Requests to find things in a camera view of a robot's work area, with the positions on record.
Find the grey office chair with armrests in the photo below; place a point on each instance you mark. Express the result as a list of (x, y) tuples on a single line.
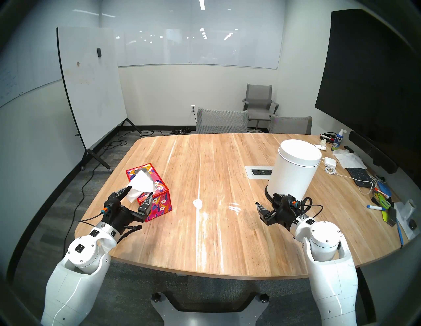
[(259, 98)]

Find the blue white marker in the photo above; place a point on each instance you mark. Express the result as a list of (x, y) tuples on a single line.
[(376, 208)]

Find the grey mesh chair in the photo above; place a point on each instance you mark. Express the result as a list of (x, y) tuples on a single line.
[(222, 122)]

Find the flat white paper towel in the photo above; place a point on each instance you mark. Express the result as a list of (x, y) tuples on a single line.
[(349, 160)]

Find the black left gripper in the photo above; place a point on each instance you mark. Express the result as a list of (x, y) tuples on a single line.
[(120, 215)]

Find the black keyboard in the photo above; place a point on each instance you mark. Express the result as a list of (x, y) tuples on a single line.
[(360, 177)]

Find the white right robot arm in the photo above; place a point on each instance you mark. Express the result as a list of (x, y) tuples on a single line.
[(329, 236)]

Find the grey fabric chair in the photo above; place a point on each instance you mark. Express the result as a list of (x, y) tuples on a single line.
[(291, 125)]

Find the white pedal trash bin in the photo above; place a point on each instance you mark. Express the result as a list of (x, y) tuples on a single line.
[(294, 171)]

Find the black round cap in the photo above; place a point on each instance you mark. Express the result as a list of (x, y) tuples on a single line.
[(412, 224)]

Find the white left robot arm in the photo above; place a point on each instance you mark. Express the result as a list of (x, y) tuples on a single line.
[(75, 286)]

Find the small black box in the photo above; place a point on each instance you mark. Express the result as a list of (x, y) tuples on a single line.
[(392, 217)]

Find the black video bar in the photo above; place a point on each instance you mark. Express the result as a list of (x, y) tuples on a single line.
[(371, 151)]

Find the red floral tissue box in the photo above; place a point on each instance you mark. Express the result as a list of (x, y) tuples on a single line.
[(161, 203)]

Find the black table leg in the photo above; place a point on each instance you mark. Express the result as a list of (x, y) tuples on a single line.
[(366, 295)]

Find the rolling whiteboard with black stand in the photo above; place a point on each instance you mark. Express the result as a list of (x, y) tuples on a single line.
[(92, 88)]

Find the blue pen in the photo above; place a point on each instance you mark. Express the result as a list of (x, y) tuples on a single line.
[(400, 234)]

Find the large black wall screen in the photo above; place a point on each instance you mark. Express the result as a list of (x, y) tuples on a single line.
[(368, 82)]

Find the red black marker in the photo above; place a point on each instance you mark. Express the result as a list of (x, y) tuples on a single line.
[(327, 136)]

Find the wide glass wall board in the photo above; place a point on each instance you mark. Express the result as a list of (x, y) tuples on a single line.
[(204, 46)]

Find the whiteboard cleaner spray bottle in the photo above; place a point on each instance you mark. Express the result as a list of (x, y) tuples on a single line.
[(338, 142)]

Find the white table power outlet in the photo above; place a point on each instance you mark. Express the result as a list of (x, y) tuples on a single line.
[(258, 172)]

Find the white power charger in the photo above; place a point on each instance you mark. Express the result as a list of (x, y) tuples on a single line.
[(330, 162)]

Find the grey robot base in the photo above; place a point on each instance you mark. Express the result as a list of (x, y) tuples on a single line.
[(207, 315)]

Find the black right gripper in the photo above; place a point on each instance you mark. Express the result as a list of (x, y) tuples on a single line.
[(287, 212)]

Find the small crumpled white tissue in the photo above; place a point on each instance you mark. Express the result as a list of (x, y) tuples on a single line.
[(321, 144)]

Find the side wall glass board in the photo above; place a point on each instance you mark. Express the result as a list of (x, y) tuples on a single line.
[(29, 62)]

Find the blue flat object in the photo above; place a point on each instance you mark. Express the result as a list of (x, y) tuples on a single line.
[(384, 189)]

